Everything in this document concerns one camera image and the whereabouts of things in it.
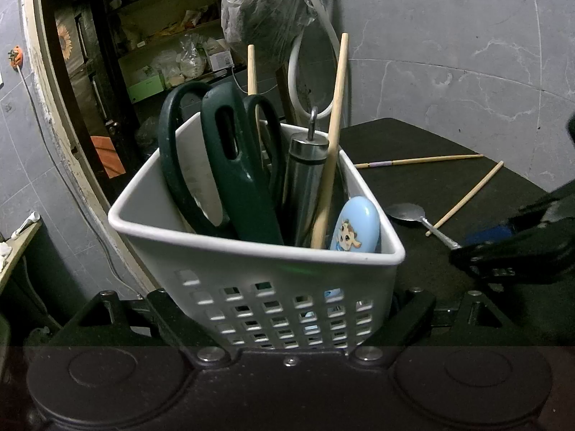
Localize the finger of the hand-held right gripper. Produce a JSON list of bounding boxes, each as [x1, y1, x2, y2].
[[464, 186, 575, 246], [449, 219, 575, 286]]

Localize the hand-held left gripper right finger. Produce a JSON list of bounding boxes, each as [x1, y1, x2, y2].
[[350, 287, 527, 367]]

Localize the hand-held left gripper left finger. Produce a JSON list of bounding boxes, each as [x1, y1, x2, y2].
[[67, 288, 233, 369]]

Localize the white perforated utensil basket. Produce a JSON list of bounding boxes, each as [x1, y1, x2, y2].
[[108, 110, 405, 353]]

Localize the large metal spoon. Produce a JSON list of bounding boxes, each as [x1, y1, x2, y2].
[[387, 202, 461, 250]]

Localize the purple banded wooden chopstick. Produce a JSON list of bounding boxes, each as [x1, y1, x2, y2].
[[354, 154, 484, 168]]

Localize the blue handled metal spoon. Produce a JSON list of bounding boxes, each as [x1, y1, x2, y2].
[[329, 196, 382, 253]]

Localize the green handled scissors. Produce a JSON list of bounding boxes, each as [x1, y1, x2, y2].
[[157, 81, 285, 247]]

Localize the steel cylinder tool with ring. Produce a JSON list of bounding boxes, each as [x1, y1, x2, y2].
[[280, 106, 331, 248]]

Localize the wooden counter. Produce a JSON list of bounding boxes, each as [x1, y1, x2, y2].
[[0, 219, 43, 280]]

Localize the white tube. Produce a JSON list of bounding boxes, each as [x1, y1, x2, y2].
[[11, 213, 42, 239]]

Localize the black plastic bag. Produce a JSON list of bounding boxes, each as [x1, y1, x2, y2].
[[134, 116, 161, 145]]

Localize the green box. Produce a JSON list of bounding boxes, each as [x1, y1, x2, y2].
[[126, 74, 165, 104]]

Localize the dark door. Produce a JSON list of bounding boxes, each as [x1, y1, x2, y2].
[[49, 0, 141, 177]]

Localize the clear bag of white goods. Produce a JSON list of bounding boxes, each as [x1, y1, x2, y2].
[[179, 35, 204, 78]]

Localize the small white box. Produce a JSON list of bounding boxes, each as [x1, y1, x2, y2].
[[207, 49, 235, 72]]

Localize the storeroom shelf unit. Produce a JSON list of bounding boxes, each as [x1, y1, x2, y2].
[[96, 0, 235, 100]]

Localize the clear bag of dark contents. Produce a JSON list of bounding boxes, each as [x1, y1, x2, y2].
[[220, 0, 318, 71]]

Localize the white hose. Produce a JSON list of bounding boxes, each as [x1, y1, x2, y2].
[[287, 0, 347, 127]]

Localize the thin wall cable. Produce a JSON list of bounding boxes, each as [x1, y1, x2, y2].
[[17, 65, 136, 298]]

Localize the cream door frame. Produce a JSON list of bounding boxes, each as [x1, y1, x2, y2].
[[20, 0, 150, 298]]

